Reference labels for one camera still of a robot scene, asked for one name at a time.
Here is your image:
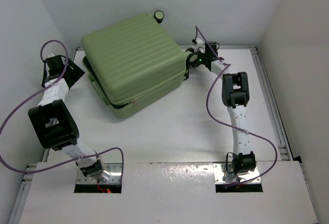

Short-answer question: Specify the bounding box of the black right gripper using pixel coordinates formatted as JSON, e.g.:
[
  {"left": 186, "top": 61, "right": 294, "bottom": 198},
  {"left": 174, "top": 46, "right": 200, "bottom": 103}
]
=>
[{"left": 180, "top": 48, "right": 208, "bottom": 69}]

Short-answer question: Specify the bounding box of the green hard-shell suitcase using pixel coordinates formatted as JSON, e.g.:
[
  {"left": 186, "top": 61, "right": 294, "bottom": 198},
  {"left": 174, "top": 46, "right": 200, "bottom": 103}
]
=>
[{"left": 81, "top": 10, "right": 188, "bottom": 119}]

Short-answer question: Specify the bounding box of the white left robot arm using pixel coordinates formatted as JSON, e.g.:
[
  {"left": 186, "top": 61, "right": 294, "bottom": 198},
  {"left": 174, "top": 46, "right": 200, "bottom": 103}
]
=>
[{"left": 28, "top": 53, "right": 111, "bottom": 182}]

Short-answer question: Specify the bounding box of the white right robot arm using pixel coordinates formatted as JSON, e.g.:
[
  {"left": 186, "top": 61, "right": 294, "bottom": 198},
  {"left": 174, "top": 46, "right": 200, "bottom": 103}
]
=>
[{"left": 186, "top": 38, "right": 256, "bottom": 175}]

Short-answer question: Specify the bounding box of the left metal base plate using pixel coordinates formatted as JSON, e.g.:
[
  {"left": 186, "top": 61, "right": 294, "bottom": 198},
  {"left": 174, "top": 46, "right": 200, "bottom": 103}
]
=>
[{"left": 76, "top": 163, "right": 122, "bottom": 184}]

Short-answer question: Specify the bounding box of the metal base plate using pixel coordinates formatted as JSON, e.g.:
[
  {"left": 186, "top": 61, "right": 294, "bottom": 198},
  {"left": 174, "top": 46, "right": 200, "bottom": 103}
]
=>
[
  {"left": 213, "top": 162, "right": 261, "bottom": 185},
  {"left": 76, "top": 163, "right": 122, "bottom": 184}
]

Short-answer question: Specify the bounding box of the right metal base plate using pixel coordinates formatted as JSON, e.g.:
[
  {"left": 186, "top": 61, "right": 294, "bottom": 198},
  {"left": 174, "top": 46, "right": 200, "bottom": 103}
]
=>
[{"left": 213, "top": 162, "right": 261, "bottom": 185}]

